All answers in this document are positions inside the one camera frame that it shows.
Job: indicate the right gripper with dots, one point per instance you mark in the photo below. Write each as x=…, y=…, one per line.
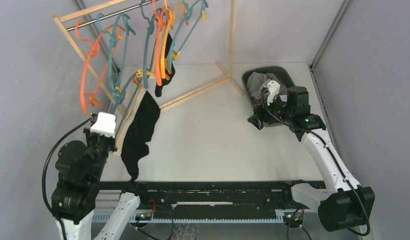
x=256, y=119

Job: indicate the black underwear beige waistband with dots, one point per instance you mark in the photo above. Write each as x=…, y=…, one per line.
x=137, y=130

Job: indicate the slate blue clip hanger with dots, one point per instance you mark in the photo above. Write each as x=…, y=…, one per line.
x=127, y=90

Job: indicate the teal hanger front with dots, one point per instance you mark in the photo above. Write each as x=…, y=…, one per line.
x=118, y=38

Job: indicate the orange clip hanger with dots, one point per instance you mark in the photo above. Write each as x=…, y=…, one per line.
x=89, y=98

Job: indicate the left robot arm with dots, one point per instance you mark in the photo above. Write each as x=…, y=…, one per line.
x=73, y=202

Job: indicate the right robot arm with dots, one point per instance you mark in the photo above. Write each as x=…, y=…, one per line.
x=345, y=204

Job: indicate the black hanging underwear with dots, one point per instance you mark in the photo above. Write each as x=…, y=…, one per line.
x=168, y=74

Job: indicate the orange hanger on rack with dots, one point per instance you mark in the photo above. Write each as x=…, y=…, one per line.
x=159, y=17

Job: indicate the yellow hanger on rack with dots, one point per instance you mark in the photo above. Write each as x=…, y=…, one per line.
x=169, y=23

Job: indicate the dark green laundry basket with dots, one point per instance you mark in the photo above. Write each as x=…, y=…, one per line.
x=278, y=71

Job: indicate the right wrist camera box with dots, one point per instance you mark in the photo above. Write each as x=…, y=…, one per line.
x=273, y=88

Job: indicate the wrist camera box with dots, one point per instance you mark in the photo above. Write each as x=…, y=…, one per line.
x=105, y=125
x=273, y=88

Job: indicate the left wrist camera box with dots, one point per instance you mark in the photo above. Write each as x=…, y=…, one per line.
x=105, y=125

